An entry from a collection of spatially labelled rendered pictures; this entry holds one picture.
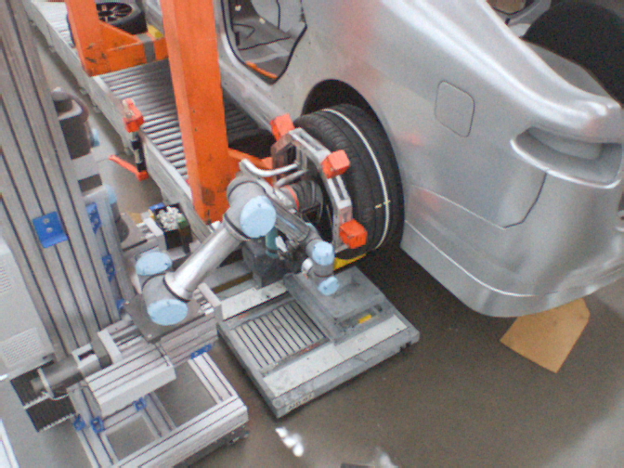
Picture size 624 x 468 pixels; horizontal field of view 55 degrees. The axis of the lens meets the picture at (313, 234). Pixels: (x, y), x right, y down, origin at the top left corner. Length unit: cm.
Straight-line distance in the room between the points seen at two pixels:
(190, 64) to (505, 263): 145
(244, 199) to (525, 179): 84
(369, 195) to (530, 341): 133
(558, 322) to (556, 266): 137
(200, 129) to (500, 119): 136
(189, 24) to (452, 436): 206
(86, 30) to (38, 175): 267
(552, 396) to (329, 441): 108
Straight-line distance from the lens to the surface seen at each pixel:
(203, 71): 262
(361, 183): 236
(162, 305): 194
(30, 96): 182
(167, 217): 302
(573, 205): 194
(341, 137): 241
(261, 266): 305
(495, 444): 291
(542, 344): 332
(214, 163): 284
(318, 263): 212
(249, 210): 181
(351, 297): 303
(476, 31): 199
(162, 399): 275
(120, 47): 461
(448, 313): 333
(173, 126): 441
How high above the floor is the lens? 241
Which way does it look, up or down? 40 degrees down
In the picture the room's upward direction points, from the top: straight up
